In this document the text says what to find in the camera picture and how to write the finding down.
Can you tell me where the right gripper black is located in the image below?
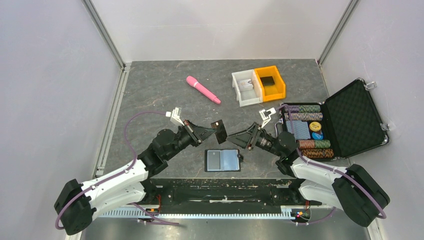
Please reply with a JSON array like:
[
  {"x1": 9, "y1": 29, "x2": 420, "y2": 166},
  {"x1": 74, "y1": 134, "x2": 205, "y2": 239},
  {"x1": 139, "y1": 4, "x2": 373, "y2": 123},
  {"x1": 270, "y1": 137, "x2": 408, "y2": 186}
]
[{"x1": 226, "y1": 122, "x2": 283, "y2": 158}]

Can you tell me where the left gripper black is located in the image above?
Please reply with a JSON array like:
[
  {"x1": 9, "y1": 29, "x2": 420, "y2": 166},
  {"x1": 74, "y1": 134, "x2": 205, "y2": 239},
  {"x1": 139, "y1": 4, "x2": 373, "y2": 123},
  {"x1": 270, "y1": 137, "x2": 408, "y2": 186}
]
[{"x1": 165, "y1": 119, "x2": 217, "y2": 160}]

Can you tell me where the black leather card holder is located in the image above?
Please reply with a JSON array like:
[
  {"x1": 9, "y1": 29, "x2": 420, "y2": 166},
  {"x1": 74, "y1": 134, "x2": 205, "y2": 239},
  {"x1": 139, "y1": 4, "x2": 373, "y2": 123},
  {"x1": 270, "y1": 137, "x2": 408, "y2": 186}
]
[{"x1": 204, "y1": 149, "x2": 244, "y2": 172}]

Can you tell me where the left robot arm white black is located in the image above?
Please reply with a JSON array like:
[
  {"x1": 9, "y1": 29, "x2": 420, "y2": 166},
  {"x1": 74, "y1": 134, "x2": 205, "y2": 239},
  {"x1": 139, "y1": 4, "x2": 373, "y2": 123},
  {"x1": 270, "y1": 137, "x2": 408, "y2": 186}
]
[{"x1": 54, "y1": 120, "x2": 216, "y2": 236}]

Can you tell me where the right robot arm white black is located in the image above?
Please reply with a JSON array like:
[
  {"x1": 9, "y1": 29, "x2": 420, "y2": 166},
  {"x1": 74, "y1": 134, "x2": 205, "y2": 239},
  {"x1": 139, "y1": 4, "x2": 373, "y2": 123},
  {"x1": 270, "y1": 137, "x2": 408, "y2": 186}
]
[{"x1": 226, "y1": 122, "x2": 390, "y2": 227}]

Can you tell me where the card in white bin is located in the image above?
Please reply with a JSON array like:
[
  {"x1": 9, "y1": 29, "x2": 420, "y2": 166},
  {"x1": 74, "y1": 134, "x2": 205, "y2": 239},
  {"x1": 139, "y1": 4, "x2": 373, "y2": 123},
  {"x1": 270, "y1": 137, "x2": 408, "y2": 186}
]
[{"x1": 237, "y1": 79, "x2": 254, "y2": 92}]

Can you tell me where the blue playing card deck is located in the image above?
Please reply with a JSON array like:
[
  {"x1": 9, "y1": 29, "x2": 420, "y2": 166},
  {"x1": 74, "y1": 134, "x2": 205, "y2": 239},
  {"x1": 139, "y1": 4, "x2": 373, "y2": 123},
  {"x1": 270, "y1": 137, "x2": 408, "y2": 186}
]
[{"x1": 286, "y1": 120, "x2": 311, "y2": 140}]

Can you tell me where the white plastic bin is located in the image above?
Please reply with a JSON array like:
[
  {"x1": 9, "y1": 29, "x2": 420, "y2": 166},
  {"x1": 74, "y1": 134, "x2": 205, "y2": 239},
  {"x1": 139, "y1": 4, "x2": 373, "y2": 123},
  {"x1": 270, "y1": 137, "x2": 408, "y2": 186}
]
[{"x1": 231, "y1": 69, "x2": 263, "y2": 107}]

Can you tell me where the pink wand massager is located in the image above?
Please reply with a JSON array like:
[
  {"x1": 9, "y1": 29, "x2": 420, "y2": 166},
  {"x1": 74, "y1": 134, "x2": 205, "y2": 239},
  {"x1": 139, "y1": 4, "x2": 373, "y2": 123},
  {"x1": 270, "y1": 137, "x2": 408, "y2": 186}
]
[{"x1": 186, "y1": 76, "x2": 221, "y2": 105}]

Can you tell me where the poker chip row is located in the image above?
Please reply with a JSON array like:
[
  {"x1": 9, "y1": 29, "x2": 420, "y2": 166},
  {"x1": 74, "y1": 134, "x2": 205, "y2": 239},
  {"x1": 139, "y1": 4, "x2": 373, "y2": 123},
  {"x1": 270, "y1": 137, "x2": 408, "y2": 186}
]
[
  {"x1": 297, "y1": 139, "x2": 331, "y2": 149},
  {"x1": 300, "y1": 148, "x2": 335, "y2": 159},
  {"x1": 282, "y1": 112, "x2": 324, "y2": 121},
  {"x1": 285, "y1": 105, "x2": 321, "y2": 113}
]

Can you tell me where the orange plastic bin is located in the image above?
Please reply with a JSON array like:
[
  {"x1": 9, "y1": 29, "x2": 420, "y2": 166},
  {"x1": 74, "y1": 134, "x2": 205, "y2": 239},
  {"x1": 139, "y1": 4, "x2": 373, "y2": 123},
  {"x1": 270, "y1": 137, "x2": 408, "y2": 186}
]
[{"x1": 254, "y1": 65, "x2": 286, "y2": 102}]

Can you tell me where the top poker chip row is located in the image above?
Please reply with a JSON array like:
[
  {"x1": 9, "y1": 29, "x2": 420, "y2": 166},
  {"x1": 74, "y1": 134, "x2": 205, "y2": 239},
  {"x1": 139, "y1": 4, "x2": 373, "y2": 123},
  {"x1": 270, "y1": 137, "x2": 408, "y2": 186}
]
[{"x1": 285, "y1": 105, "x2": 321, "y2": 113}]

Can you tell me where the black object in orange bin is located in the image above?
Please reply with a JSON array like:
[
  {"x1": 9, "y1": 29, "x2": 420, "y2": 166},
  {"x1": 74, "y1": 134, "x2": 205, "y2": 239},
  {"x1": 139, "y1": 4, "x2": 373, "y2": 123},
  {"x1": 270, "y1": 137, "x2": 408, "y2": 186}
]
[{"x1": 260, "y1": 76, "x2": 275, "y2": 87}]

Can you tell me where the bottom poker chip row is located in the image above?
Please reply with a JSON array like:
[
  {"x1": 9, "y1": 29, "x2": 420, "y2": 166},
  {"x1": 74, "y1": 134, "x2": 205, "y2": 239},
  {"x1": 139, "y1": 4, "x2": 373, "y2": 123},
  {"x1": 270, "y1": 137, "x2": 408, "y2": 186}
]
[{"x1": 300, "y1": 148, "x2": 335, "y2": 159}]

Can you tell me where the lower poker chip row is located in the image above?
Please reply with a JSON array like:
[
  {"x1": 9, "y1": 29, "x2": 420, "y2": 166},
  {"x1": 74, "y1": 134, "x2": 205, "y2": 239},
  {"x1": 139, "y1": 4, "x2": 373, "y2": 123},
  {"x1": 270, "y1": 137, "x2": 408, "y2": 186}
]
[{"x1": 297, "y1": 139, "x2": 331, "y2": 149}]

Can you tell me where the yellow dealer chip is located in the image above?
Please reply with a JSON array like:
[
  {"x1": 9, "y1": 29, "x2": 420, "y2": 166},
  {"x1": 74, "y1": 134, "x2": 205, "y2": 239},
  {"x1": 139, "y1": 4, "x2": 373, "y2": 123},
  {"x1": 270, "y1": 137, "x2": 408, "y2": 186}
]
[{"x1": 309, "y1": 121, "x2": 322, "y2": 132}]

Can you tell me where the blue dealer chip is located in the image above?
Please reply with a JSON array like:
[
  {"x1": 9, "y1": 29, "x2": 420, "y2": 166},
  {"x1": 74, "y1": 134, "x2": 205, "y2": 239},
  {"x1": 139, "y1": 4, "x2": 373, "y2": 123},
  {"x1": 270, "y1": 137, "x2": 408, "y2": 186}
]
[{"x1": 311, "y1": 131, "x2": 324, "y2": 140}]

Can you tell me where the black poker chip case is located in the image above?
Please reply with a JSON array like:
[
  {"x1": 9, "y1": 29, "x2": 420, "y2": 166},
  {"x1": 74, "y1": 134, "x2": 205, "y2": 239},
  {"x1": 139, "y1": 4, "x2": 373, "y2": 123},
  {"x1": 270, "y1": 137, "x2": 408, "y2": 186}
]
[{"x1": 279, "y1": 78, "x2": 390, "y2": 162}]

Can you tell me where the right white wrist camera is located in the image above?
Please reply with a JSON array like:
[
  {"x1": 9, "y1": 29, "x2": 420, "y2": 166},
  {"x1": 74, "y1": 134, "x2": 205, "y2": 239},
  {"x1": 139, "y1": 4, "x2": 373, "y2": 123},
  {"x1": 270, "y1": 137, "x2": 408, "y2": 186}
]
[{"x1": 259, "y1": 107, "x2": 276, "y2": 129}]

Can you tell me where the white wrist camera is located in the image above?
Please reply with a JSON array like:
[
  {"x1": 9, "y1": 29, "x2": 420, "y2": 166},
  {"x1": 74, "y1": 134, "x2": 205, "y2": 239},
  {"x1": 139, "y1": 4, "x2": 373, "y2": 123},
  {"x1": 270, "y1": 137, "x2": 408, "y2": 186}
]
[
  {"x1": 259, "y1": 107, "x2": 276, "y2": 129},
  {"x1": 165, "y1": 107, "x2": 184, "y2": 126}
]

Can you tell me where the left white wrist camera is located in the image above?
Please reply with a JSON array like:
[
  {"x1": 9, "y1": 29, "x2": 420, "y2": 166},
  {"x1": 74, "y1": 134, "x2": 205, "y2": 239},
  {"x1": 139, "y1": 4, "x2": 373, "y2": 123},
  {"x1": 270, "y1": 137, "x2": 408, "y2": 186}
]
[{"x1": 165, "y1": 107, "x2": 184, "y2": 126}]

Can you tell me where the white cable duct strip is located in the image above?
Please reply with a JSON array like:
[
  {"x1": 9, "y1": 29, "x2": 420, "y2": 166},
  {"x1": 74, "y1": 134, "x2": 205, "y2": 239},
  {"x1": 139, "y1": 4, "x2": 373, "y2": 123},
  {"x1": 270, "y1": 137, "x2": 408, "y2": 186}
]
[{"x1": 99, "y1": 207, "x2": 295, "y2": 220}]

